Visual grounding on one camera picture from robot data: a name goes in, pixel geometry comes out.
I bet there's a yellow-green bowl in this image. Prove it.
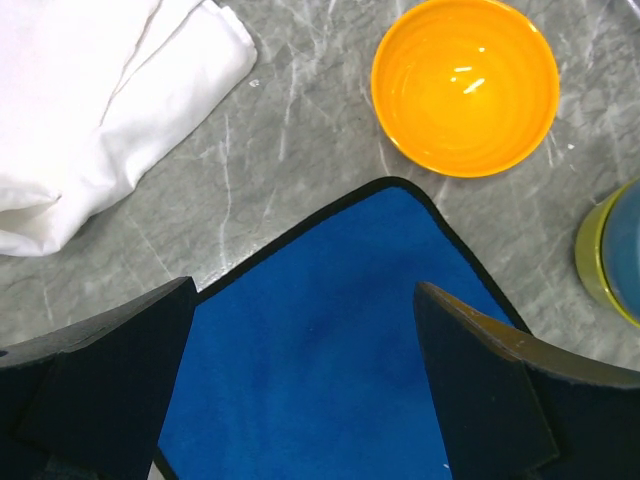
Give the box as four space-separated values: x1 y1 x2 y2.
574 179 639 326

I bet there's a blue bowl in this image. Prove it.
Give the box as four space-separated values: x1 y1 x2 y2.
602 180 639 322

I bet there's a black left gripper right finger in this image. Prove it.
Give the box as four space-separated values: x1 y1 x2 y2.
414 283 639 479

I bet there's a white folded cloth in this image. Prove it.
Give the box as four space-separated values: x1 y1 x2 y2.
1 1 257 257

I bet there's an orange bowl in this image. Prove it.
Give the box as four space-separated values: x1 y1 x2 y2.
371 1 560 178

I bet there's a blue microfiber cloth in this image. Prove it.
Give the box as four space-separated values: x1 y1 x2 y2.
159 177 524 479

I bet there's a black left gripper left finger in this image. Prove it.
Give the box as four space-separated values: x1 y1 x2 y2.
1 277 196 479

